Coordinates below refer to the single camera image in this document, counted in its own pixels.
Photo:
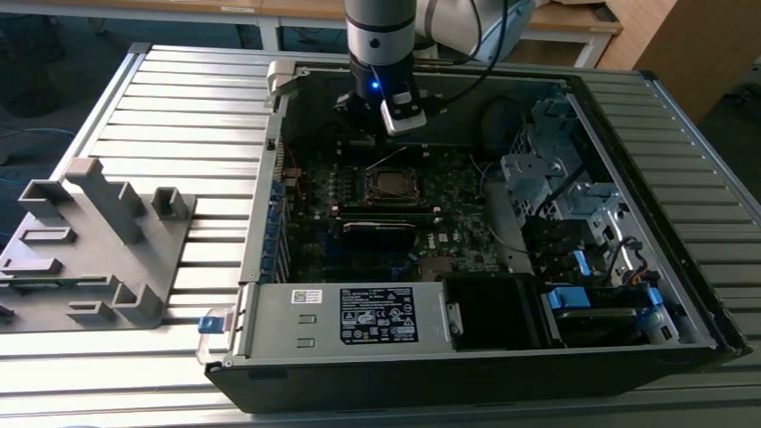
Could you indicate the thin metal locking lever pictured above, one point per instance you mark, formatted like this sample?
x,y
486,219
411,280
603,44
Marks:
x,y
387,158

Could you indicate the CPU with silver top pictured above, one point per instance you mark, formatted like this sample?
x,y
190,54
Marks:
x,y
393,183

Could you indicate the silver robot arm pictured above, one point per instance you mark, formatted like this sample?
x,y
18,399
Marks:
x,y
381,44

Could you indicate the CPU socket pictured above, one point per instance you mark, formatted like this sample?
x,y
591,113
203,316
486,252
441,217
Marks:
x,y
367,198

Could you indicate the grey plastic case latch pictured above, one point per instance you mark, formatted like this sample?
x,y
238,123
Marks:
x,y
279,73

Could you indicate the black graphics card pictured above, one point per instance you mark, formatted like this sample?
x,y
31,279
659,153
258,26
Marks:
x,y
381,241

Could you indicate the silver metal drive cage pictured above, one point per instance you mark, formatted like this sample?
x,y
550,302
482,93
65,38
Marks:
x,y
526,171

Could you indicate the green motherboard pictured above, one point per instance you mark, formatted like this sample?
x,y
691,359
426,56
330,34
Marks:
x,y
470,223

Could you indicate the grey plastic parts rack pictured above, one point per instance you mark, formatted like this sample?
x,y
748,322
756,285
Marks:
x,y
107,209

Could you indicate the blue plastic drive clip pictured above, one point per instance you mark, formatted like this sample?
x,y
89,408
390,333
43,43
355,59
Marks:
x,y
583,263

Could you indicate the grey power supply unit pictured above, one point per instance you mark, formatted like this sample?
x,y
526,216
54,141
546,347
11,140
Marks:
x,y
274,325

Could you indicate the hard disk in blue carrier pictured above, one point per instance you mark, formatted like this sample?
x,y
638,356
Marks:
x,y
569,298

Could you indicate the blue case latch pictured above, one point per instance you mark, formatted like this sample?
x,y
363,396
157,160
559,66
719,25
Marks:
x,y
210,324

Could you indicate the wooden cabinet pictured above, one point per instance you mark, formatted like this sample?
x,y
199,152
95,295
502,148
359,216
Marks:
x,y
696,40

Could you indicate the black open PC case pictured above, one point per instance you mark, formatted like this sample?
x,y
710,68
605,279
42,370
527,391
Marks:
x,y
417,388

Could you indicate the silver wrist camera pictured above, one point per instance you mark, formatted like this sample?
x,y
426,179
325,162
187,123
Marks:
x,y
405,118

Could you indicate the wooden desk white frame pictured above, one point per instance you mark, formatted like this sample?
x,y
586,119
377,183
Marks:
x,y
149,11
581,26

